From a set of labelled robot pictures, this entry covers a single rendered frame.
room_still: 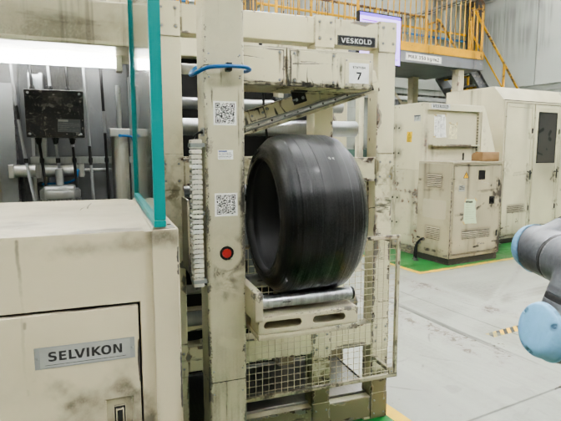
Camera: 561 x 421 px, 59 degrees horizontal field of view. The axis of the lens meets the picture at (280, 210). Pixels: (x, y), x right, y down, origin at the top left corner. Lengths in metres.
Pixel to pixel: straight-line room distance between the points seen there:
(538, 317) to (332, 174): 0.83
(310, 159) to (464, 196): 4.88
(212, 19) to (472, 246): 5.36
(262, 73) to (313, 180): 0.57
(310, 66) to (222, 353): 1.11
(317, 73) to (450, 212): 4.40
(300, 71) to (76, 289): 1.36
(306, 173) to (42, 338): 0.93
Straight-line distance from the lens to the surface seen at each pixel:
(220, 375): 1.75
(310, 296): 1.67
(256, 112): 2.03
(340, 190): 1.54
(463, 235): 6.41
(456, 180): 6.21
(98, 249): 0.83
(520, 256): 1.05
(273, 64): 1.93
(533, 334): 0.93
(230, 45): 1.63
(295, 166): 1.53
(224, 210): 1.60
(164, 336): 0.88
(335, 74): 2.03
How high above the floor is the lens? 1.40
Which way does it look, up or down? 7 degrees down
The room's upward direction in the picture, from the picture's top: straight up
